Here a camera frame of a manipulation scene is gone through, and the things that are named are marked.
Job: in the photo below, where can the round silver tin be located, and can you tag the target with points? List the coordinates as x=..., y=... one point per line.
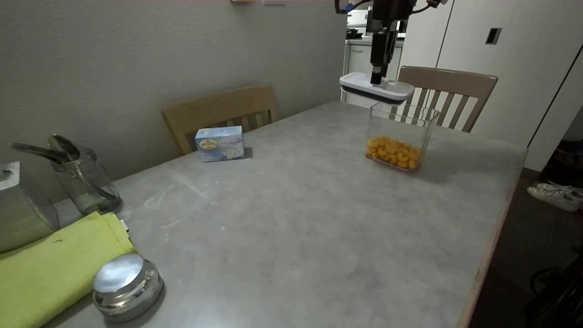
x=127, y=285

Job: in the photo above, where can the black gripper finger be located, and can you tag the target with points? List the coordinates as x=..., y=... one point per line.
x=387, y=51
x=376, y=55

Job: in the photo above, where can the orange snack pieces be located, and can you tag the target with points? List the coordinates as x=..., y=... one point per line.
x=395, y=155

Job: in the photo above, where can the clear plastic container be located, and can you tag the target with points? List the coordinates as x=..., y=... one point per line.
x=402, y=124

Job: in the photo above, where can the black wall plate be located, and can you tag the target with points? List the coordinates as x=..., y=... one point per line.
x=495, y=35

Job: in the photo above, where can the white sneaker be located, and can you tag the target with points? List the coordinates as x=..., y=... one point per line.
x=553, y=197
x=571, y=190

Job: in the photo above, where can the blue tea box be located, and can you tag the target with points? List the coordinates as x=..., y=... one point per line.
x=220, y=144

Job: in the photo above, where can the white container lid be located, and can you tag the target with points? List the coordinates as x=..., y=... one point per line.
x=376, y=88

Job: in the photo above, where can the metal spoon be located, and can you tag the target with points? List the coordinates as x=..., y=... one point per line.
x=65, y=144

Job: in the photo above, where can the black floor equipment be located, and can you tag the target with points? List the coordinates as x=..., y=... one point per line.
x=562, y=297

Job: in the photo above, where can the dark metal utensil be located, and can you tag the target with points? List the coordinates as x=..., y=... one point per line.
x=38, y=150

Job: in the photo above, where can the wooden slat-back chair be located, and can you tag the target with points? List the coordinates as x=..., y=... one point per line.
x=457, y=79

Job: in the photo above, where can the small black pot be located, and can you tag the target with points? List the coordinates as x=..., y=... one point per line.
x=355, y=33

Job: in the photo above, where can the green cloth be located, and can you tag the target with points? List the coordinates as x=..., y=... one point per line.
x=48, y=266

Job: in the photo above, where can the brown wooden chair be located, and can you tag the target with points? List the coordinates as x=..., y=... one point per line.
x=212, y=110

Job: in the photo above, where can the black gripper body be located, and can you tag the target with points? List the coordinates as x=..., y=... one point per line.
x=393, y=15

